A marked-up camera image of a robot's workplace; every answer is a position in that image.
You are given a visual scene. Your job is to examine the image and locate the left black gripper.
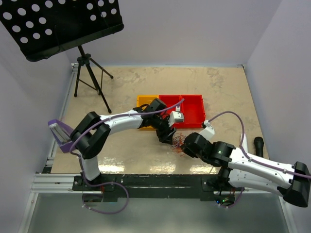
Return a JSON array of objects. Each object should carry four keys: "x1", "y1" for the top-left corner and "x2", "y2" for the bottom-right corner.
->
[{"x1": 151, "y1": 115, "x2": 176, "y2": 145}]

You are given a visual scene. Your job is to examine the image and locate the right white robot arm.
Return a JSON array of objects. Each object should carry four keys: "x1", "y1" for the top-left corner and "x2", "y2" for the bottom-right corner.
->
[{"x1": 181, "y1": 133, "x2": 311, "y2": 208}]

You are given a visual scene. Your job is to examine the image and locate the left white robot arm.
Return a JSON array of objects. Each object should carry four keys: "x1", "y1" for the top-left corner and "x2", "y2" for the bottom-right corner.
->
[{"x1": 69, "y1": 98, "x2": 184, "y2": 190}]

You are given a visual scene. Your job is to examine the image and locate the red middle plastic bin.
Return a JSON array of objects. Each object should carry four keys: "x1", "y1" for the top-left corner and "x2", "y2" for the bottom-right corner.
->
[{"x1": 159, "y1": 95, "x2": 183, "y2": 129}]

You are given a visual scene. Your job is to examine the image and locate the red plastic bin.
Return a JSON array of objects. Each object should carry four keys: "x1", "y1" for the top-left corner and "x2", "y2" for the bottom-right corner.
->
[
  {"x1": 159, "y1": 95, "x2": 183, "y2": 129},
  {"x1": 179, "y1": 95, "x2": 206, "y2": 129}
]

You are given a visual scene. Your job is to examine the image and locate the red right plastic bin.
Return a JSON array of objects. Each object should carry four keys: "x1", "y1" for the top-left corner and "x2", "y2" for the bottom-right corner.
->
[{"x1": 179, "y1": 95, "x2": 206, "y2": 129}]

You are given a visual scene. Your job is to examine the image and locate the yellow plastic bin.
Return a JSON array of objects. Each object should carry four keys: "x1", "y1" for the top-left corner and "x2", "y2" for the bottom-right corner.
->
[{"x1": 137, "y1": 95, "x2": 159, "y2": 131}]

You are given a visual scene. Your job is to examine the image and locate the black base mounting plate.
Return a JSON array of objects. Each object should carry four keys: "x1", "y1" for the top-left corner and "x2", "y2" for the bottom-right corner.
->
[{"x1": 72, "y1": 174, "x2": 241, "y2": 202}]

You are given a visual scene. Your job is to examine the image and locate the white plastic cylinder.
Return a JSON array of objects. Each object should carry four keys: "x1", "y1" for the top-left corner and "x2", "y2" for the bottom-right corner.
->
[{"x1": 240, "y1": 133, "x2": 248, "y2": 153}]

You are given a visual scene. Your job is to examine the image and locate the black plastic cylinder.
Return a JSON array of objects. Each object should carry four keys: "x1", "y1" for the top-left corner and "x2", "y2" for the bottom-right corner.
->
[{"x1": 253, "y1": 136, "x2": 264, "y2": 158}]

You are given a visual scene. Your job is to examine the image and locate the purple tool holder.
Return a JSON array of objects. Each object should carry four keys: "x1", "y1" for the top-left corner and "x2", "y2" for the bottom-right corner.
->
[{"x1": 48, "y1": 119, "x2": 73, "y2": 153}]

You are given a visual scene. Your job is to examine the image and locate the black perforated music stand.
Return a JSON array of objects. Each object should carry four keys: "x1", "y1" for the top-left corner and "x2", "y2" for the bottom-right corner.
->
[{"x1": 0, "y1": 0, "x2": 125, "y2": 114}]

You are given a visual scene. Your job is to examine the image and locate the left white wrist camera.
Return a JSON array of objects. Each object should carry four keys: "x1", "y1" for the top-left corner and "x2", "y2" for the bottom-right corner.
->
[{"x1": 169, "y1": 111, "x2": 184, "y2": 126}]

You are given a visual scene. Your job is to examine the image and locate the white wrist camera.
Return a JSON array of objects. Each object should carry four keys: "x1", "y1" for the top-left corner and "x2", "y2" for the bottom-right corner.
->
[
  {"x1": 169, "y1": 111, "x2": 184, "y2": 126},
  {"x1": 199, "y1": 120, "x2": 215, "y2": 140}
]

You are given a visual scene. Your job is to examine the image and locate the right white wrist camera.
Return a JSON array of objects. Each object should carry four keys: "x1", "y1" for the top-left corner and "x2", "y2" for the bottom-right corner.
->
[{"x1": 199, "y1": 120, "x2": 215, "y2": 140}]

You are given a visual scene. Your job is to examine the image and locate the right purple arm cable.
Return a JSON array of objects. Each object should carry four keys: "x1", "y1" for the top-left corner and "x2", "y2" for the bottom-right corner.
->
[{"x1": 207, "y1": 111, "x2": 311, "y2": 209}]

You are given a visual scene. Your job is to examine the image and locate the aluminium frame rail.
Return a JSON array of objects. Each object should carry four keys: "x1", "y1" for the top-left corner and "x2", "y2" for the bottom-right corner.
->
[{"x1": 31, "y1": 172, "x2": 289, "y2": 194}]

